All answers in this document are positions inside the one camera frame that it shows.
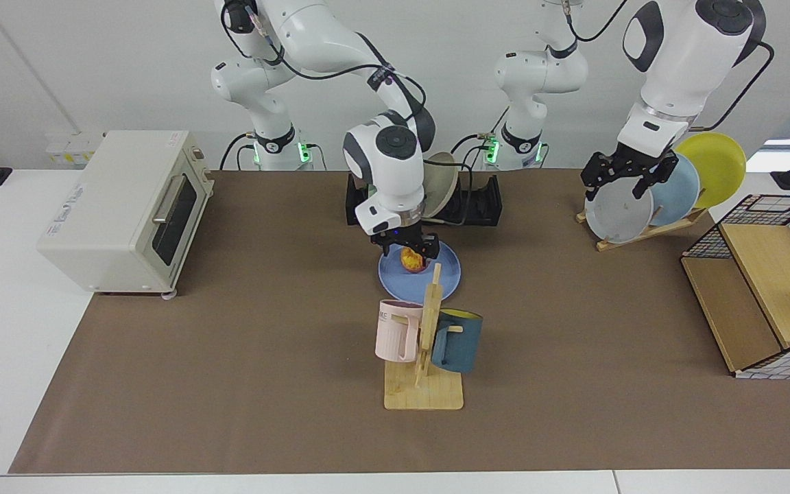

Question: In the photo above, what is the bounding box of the white wall socket box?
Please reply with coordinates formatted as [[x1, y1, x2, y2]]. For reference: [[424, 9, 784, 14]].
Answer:
[[45, 134, 105, 167]]

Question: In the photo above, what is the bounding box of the brown table cloth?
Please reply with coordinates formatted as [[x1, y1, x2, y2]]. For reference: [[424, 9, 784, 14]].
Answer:
[[9, 169, 790, 474]]

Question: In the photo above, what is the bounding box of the pale toaster oven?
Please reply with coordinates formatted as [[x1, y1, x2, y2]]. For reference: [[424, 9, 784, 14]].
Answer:
[[37, 130, 216, 299]]

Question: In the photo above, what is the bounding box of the black base cable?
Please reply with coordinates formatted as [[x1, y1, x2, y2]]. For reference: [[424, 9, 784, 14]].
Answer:
[[220, 132, 257, 171], [451, 106, 511, 172]]

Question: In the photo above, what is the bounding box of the grey plate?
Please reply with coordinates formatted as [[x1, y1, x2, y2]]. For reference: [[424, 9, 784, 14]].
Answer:
[[584, 180, 655, 244]]

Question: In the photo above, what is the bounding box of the beige plate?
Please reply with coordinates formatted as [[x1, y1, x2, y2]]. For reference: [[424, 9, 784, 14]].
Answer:
[[422, 152, 459, 220]]

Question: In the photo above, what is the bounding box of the wooden plate rack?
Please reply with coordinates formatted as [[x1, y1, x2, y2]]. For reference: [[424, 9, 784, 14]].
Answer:
[[575, 206, 708, 252]]

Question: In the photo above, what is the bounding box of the wooden cup stand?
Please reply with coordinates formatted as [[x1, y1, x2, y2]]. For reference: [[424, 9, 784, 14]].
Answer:
[[384, 263, 465, 411]]

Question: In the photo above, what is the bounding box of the pink cup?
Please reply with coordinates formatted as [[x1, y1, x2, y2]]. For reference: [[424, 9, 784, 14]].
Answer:
[[375, 299, 425, 362]]

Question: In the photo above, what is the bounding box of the dark blue cup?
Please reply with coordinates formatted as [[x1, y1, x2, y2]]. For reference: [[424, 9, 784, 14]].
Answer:
[[431, 309, 483, 374]]

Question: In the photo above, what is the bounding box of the wire basket with wooden floor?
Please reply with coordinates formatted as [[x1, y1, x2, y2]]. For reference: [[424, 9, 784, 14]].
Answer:
[[681, 194, 790, 380]]

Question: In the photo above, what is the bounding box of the black dish rack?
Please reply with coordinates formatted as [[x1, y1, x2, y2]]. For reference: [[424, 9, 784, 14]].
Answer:
[[346, 172, 504, 227]]

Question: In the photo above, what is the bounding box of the light blue plate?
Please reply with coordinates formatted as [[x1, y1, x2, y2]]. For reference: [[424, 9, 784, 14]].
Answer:
[[647, 156, 702, 227]]

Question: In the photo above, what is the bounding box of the yellow plate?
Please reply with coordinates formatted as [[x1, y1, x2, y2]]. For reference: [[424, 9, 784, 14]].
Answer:
[[675, 132, 747, 209]]

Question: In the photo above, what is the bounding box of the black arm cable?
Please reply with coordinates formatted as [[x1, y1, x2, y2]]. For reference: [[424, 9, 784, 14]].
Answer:
[[220, 0, 472, 227], [693, 41, 777, 132]]

